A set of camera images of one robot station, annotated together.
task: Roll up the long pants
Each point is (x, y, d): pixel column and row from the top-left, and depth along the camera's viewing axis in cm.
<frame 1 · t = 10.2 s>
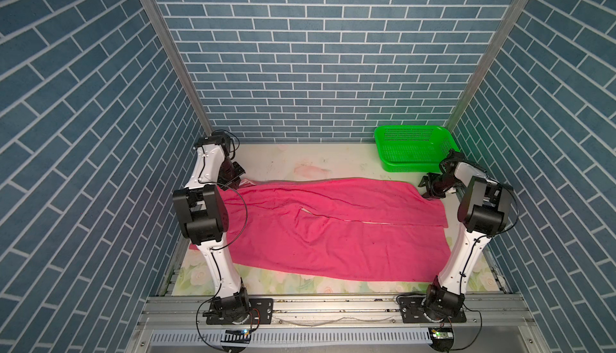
left hand: (243, 182, 92), fingers closed
right hand: (422, 188, 103), fingers open
pink long pants: (353, 230, 93), on the table
green plastic basket: (413, 148, 122), on the table

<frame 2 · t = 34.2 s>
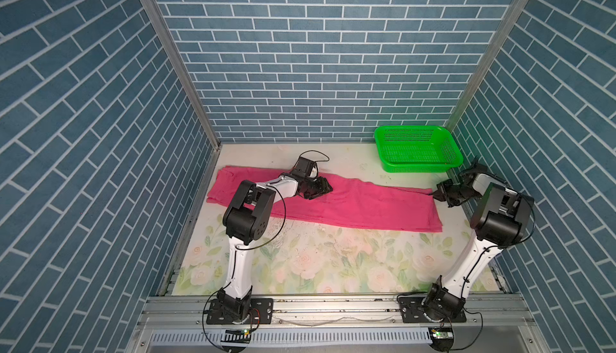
left hand: (333, 191, 99), fingers open
right hand: (433, 192, 100), fingers closed
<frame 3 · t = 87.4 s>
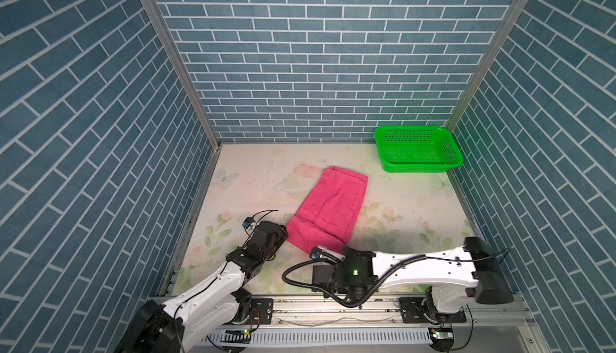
left hand: (291, 231, 86), fingers open
right hand: (348, 259, 73), fingers open
pink long pants: (325, 220, 93), point 3 cm above the table
the other named things where they were.

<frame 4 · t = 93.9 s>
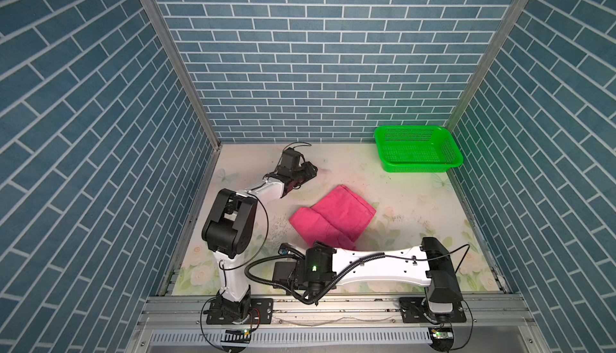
left hand: (319, 170, 96), fingers open
right hand: (319, 258, 72), fingers open
pink long pants: (337, 219, 93), point 3 cm above the table
the other named things where they were.

